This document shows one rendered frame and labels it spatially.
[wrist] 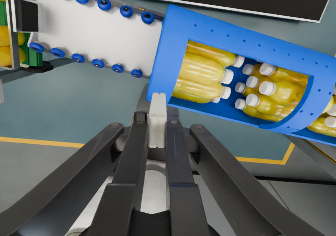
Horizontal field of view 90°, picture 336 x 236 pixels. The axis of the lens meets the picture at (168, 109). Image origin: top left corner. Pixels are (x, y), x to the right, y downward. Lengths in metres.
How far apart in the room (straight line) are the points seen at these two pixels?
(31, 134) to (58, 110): 0.46
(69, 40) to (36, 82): 1.35
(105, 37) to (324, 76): 0.71
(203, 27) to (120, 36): 0.37
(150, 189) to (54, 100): 1.60
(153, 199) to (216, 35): 0.55
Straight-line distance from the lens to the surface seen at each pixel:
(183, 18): 0.46
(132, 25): 0.72
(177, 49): 0.41
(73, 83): 1.92
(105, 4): 0.69
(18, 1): 0.73
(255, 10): 1.66
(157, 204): 0.66
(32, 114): 2.29
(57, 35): 0.82
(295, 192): 2.67
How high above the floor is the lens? 1.64
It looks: 66 degrees down
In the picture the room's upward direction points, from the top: 177 degrees clockwise
